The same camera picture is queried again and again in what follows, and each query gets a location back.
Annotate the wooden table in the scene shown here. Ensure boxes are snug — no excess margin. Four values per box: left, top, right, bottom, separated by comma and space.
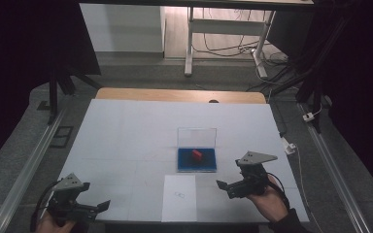
95, 86, 267, 105

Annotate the white paper sheet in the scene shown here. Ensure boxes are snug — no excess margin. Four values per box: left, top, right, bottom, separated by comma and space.
160, 174, 198, 223

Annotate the black curtain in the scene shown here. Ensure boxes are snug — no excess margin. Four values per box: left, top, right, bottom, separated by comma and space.
0, 0, 102, 174
314, 0, 373, 203

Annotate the white cabinet panel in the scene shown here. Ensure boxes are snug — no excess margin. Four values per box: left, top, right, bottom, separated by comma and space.
80, 3, 166, 53

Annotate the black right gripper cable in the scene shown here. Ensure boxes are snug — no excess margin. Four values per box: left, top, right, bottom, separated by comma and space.
266, 172, 291, 210

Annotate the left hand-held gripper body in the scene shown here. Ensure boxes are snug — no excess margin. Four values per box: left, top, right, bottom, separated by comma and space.
47, 173, 100, 225

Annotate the blue ink pad clear case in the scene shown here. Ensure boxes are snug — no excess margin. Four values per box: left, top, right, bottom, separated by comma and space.
176, 127, 218, 173

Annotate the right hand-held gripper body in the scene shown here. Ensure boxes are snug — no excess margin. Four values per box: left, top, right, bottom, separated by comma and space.
225, 150, 279, 200

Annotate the white table cover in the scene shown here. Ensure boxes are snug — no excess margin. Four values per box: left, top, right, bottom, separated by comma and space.
55, 98, 310, 224

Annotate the person's right hand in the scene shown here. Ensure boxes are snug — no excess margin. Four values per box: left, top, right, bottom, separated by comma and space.
247, 183, 289, 223

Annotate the black metal stand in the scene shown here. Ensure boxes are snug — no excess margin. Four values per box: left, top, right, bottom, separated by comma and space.
46, 62, 104, 126
271, 13, 336, 134

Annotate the white adapter with cable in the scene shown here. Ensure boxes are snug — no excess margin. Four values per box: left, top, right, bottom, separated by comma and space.
282, 138, 306, 195

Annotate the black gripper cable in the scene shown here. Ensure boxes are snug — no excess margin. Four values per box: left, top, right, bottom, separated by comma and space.
266, 172, 291, 210
28, 180, 62, 233

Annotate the black floor cable bundle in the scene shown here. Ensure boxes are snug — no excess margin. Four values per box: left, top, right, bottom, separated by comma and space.
192, 30, 289, 67

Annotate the white desk frame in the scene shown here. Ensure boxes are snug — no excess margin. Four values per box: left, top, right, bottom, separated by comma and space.
184, 5, 277, 80

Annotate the person's left hand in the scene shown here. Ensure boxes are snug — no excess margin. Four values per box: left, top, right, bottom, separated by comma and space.
35, 210, 79, 233

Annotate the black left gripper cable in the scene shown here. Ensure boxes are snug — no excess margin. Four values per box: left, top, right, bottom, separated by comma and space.
28, 180, 62, 233

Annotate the aluminium rail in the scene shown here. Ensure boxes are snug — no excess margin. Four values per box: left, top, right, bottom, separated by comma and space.
0, 106, 69, 233
296, 102, 373, 233

